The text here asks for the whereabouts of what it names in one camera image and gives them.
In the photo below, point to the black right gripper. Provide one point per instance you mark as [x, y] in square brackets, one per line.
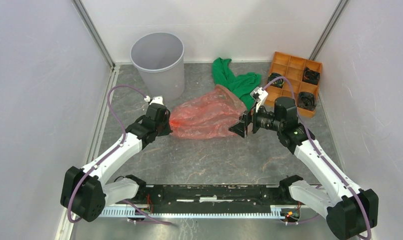
[239, 128]

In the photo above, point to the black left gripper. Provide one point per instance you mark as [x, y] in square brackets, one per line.
[167, 130]

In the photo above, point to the red plastic trash bag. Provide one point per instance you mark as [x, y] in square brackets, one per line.
[208, 116]

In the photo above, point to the grey plastic trash bin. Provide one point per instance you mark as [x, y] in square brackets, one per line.
[159, 59]

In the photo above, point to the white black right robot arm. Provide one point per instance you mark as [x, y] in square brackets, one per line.
[348, 209]

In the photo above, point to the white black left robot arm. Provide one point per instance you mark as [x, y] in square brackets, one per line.
[86, 191]

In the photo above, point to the green cloth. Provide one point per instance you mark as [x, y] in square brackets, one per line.
[240, 85]

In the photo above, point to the orange compartment tray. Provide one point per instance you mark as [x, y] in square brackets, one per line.
[304, 79]

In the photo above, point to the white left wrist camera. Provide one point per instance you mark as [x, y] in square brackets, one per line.
[154, 100]

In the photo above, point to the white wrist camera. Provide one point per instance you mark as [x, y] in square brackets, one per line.
[154, 100]
[259, 95]

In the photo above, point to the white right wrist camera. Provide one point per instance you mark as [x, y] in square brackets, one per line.
[259, 95]

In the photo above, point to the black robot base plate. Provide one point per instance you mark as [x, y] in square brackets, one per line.
[212, 198]

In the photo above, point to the aluminium corner post left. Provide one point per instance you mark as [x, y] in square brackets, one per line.
[90, 26]

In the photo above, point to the aluminium corner post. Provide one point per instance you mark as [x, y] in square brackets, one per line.
[90, 26]
[335, 16]

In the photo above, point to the aluminium corner post right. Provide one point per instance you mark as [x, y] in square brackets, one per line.
[335, 16]

